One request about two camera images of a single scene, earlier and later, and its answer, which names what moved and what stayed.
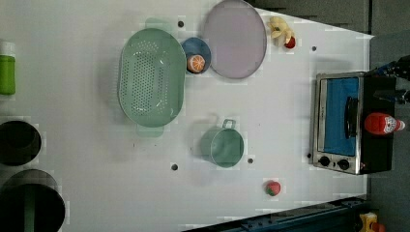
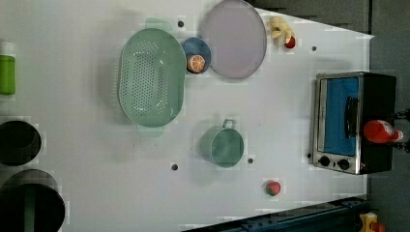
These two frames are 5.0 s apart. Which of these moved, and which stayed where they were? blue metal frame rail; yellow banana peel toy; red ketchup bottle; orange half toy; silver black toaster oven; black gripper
Moved: black gripper; red ketchup bottle
Stayed: blue metal frame rail; silver black toaster oven; yellow banana peel toy; orange half toy
